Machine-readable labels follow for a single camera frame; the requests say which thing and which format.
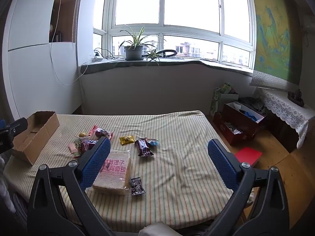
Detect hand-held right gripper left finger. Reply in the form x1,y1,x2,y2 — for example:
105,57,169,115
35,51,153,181
27,137,112,236

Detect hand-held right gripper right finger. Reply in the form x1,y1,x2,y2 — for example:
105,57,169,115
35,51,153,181
208,139,289,236

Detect chocolate bar white lettering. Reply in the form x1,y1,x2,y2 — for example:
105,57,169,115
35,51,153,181
78,139,99,151

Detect sliced bread packet pink label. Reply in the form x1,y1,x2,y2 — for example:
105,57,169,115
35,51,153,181
92,149,132,196

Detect brown cardboard box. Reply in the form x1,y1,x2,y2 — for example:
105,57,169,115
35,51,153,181
11,111,60,166

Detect red clear dried fruit packet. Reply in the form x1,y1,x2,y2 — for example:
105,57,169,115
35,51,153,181
89,125,114,139

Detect small yellow snack packet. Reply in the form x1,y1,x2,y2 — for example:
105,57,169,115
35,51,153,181
119,135,136,145

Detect dark brown chocolate bar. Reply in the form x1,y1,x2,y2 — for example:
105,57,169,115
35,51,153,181
134,138,155,157

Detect small black candy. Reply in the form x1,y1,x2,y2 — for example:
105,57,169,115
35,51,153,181
130,176,146,196

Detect flat red box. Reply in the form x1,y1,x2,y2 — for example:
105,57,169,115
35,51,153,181
233,147,263,168

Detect dark red open box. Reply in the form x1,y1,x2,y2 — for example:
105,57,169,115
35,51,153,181
222,101,268,138
213,112,254,146

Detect striped bed sheet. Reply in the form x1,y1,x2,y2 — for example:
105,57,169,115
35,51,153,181
4,110,254,232

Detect grey cloth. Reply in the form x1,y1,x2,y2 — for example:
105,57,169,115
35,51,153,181
0,150,28,228

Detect green paper bag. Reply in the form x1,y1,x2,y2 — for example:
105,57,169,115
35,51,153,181
209,83,240,118

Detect dark clothes pile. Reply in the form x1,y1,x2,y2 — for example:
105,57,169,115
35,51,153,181
239,97,267,115

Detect white cabinet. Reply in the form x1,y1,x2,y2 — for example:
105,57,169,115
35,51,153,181
2,0,83,121

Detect white lace tablecloth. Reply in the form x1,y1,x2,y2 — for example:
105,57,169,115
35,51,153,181
257,87,315,149

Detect white cloth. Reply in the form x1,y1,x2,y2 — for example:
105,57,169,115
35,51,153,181
139,222,179,236

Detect dark teapot ornament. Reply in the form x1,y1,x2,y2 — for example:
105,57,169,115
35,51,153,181
288,89,305,108

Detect grey windowsill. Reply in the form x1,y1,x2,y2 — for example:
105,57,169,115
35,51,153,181
80,57,254,76

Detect potted spider plant grey pot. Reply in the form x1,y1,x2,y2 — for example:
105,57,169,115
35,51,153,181
119,25,166,61

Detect small spider plant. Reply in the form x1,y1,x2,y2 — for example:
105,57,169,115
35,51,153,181
145,49,163,66

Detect white framed window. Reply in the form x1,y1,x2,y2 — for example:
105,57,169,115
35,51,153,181
93,0,257,70

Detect white cable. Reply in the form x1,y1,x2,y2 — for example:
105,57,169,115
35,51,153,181
50,0,84,86

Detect black cables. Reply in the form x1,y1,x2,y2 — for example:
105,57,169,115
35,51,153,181
94,48,125,60

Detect black ring light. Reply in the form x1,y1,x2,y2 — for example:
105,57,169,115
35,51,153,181
154,49,178,58

